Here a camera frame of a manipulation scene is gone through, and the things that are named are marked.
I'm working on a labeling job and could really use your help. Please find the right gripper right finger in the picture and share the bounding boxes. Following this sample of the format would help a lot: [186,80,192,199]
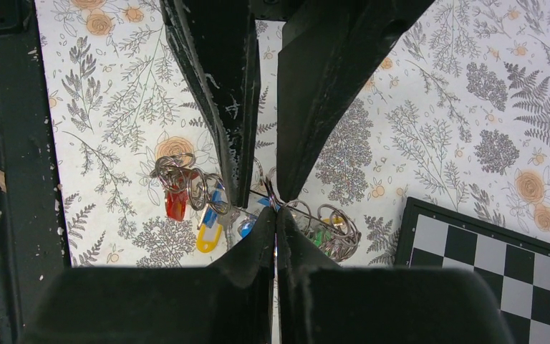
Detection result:
[276,208,513,343]

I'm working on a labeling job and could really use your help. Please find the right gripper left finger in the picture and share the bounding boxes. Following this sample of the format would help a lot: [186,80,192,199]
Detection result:
[21,207,276,343]

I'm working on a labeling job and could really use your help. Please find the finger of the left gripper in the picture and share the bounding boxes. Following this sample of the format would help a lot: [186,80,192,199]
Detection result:
[276,0,432,201]
[160,0,261,207]

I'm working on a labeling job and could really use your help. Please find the green key tag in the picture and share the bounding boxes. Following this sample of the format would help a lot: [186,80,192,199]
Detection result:
[309,230,332,247]

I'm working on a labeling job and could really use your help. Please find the yellow key tag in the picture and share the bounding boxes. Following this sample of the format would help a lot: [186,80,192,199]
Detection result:
[196,223,223,253]

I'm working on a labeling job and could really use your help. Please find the light blue key tag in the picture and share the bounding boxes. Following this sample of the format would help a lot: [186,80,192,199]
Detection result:
[238,215,257,238]

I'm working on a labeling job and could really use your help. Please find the red key tag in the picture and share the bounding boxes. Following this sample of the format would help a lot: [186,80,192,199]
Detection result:
[165,184,188,221]

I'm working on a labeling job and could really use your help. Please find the floral tablecloth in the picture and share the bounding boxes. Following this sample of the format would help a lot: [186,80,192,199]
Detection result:
[36,1,550,267]

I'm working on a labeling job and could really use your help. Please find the black white chessboard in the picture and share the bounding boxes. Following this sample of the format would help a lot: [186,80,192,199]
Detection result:
[395,198,550,343]

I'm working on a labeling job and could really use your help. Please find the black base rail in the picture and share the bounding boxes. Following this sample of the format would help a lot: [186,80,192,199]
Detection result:
[0,1,70,343]

